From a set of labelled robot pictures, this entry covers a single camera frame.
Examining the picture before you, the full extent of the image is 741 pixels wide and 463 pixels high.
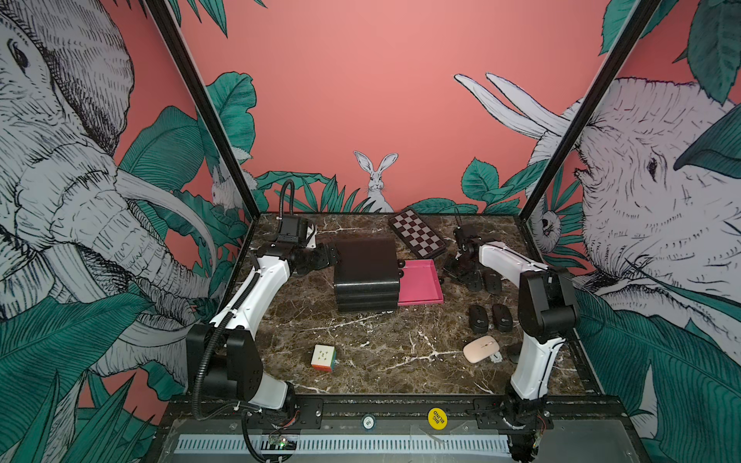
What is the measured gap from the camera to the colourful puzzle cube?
2.61ft

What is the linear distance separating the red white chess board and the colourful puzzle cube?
468mm

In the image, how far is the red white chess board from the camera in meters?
1.07
